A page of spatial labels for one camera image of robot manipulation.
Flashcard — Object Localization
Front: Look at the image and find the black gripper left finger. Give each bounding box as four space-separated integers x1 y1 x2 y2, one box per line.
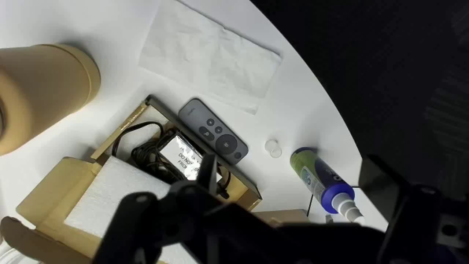
92 154 275 264

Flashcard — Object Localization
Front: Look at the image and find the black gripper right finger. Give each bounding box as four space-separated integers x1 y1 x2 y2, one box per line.
359 154 469 264

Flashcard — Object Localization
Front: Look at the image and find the white paper towel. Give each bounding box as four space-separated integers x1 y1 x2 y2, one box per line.
137 0 284 116

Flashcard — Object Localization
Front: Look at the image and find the white paper sheet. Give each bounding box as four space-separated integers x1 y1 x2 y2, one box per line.
63 155 197 264

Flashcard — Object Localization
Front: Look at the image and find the black power adapter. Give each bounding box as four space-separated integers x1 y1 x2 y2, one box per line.
145 127 231 199

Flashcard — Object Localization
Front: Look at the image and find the open brown cardboard box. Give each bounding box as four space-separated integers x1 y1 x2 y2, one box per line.
0 94 310 264

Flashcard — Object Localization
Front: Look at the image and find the green bottle with blue cap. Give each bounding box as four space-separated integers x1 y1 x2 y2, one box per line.
288 146 366 224

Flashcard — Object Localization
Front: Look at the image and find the grey remote control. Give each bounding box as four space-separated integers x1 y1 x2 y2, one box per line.
177 97 250 166

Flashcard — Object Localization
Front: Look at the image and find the small white round cap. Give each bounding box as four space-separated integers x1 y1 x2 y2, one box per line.
263 138 285 160

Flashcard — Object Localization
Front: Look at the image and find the beige cylindrical cup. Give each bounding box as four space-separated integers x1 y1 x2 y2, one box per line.
0 42 102 157

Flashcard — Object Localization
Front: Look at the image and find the black power cable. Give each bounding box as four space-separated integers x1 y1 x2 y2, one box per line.
110 120 165 168

